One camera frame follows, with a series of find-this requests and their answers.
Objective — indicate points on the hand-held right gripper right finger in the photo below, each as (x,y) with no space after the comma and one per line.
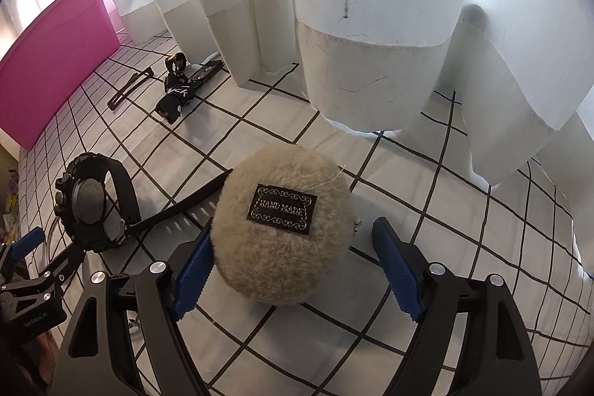
(399,270)

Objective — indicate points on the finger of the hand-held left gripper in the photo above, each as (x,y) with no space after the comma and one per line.
(28,245)
(60,267)

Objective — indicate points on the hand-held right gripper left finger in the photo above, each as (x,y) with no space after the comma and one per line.
(195,280)

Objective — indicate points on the black wrist watch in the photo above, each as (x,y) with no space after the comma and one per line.
(88,196)

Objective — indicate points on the beige plush ball charm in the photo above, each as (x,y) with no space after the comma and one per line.
(278,266)

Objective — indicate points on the pink plastic tub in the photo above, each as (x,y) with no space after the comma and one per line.
(55,71)

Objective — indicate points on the white black-checked tablecloth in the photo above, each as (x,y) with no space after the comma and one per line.
(417,192)

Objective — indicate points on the thin black hair clip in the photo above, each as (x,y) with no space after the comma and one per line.
(113,103)

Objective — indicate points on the black printed hair bow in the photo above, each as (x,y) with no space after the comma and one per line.
(178,97)

